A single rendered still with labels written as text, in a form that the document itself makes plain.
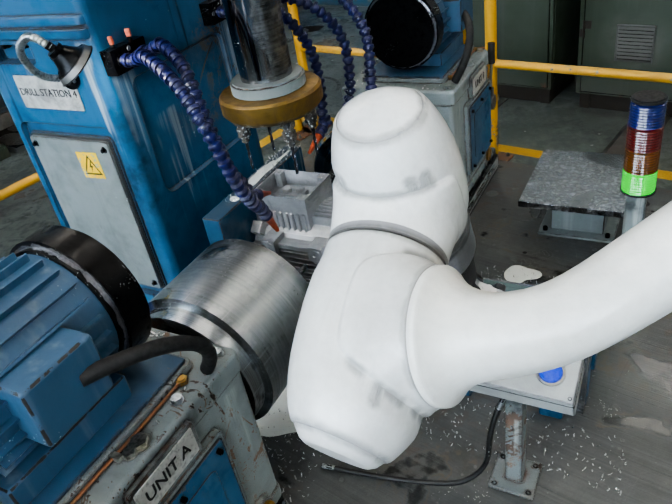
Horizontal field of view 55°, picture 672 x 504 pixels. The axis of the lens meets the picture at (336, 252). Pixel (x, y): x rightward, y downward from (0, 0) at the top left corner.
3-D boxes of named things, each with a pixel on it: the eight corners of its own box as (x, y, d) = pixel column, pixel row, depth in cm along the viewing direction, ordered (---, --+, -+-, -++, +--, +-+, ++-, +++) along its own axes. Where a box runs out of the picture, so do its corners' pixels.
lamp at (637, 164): (620, 174, 120) (623, 152, 118) (625, 160, 124) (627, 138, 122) (656, 177, 117) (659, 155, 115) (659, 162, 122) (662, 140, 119)
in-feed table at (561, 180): (517, 243, 154) (517, 201, 147) (542, 188, 173) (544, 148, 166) (626, 258, 143) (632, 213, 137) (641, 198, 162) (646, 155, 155)
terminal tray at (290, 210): (257, 226, 125) (248, 194, 121) (284, 198, 132) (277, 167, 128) (310, 234, 120) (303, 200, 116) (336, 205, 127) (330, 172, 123)
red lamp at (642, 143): (623, 152, 118) (625, 130, 115) (627, 138, 122) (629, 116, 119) (659, 155, 115) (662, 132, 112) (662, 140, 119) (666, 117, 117)
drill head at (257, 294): (100, 472, 101) (35, 355, 87) (231, 324, 127) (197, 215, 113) (229, 525, 90) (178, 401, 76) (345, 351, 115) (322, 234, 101)
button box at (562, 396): (450, 386, 93) (443, 373, 89) (463, 341, 96) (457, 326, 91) (575, 417, 85) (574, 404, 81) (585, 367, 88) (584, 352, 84)
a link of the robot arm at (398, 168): (379, 176, 66) (348, 289, 60) (329, 63, 54) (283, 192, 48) (485, 177, 62) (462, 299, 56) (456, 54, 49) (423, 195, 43)
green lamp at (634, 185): (618, 195, 123) (620, 174, 120) (622, 180, 127) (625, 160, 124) (653, 199, 120) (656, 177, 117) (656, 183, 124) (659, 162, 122)
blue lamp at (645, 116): (625, 130, 115) (628, 106, 113) (629, 116, 119) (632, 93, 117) (662, 132, 112) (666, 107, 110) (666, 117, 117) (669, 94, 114)
